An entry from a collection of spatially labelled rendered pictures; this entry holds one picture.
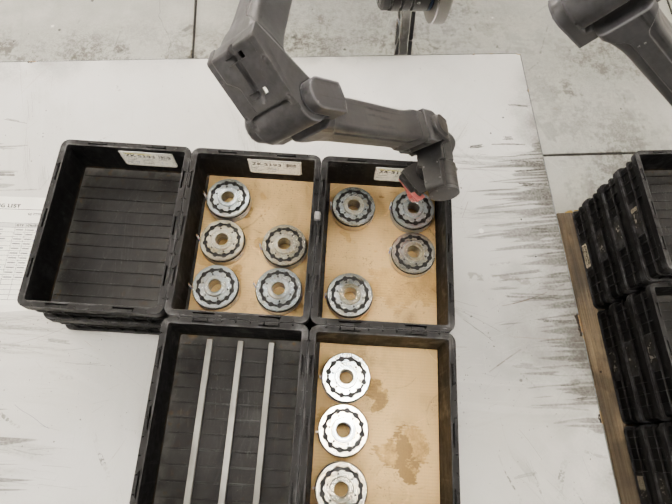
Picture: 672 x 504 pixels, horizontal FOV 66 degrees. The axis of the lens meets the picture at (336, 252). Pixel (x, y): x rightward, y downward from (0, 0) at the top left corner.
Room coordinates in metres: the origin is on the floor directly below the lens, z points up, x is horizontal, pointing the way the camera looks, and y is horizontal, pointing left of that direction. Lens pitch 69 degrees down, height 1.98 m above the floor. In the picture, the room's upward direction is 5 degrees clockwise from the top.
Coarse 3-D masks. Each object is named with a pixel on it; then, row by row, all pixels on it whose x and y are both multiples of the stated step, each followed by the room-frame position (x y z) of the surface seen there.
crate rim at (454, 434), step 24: (312, 336) 0.22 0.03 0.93; (408, 336) 0.24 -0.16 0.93; (432, 336) 0.24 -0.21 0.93; (312, 360) 0.17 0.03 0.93; (312, 384) 0.13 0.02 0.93; (456, 384) 0.15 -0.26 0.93; (456, 408) 0.11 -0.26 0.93; (456, 432) 0.06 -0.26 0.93; (456, 456) 0.02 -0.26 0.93; (456, 480) -0.02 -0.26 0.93
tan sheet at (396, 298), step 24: (336, 192) 0.60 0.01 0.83; (384, 192) 0.62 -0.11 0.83; (384, 216) 0.55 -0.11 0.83; (336, 240) 0.48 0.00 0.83; (360, 240) 0.48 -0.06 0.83; (384, 240) 0.49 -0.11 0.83; (432, 240) 0.50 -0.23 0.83; (336, 264) 0.42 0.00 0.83; (360, 264) 0.42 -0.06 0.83; (384, 264) 0.43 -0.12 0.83; (384, 288) 0.37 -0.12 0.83; (408, 288) 0.37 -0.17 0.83; (432, 288) 0.38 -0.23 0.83; (384, 312) 0.31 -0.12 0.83; (408, 312) 0.32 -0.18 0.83; (432, 312) 0.32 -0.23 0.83
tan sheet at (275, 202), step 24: (264, 192) 0.59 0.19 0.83; (288, 192) 0.59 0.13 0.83; (312, 192) 0.60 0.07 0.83; (264, 216) 0.52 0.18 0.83; (288, 216) 0.53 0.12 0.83; (240, 264) 0.40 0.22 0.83; (264, 264) 0.40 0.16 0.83; (216, 288) 0.33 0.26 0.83; (240, 312) 0.28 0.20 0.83; (264, 312) 0.29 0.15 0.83
